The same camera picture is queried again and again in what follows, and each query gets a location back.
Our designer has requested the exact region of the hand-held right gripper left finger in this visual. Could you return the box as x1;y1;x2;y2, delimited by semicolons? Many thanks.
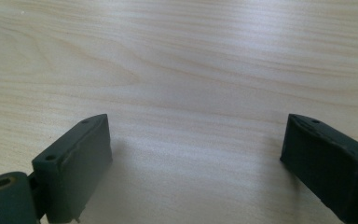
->
32;113;114;224

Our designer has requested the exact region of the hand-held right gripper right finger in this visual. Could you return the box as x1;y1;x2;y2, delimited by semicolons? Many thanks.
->
280;113;358;224

